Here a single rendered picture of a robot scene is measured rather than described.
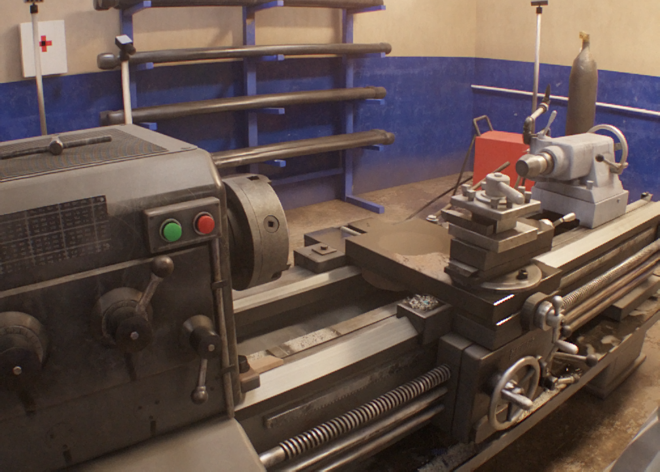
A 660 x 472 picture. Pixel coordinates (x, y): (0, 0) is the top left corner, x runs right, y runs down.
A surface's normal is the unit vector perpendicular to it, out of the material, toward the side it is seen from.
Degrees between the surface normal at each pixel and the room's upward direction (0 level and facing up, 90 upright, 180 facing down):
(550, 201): 90
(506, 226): 90
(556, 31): 90
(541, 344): 90
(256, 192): 33
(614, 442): 0
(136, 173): 45
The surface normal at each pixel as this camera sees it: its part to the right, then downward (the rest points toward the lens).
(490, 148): -0.54, 0.27
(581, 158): 0.60, 0.19
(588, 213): -0.80, 0.20
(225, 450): 0.32, -0.66
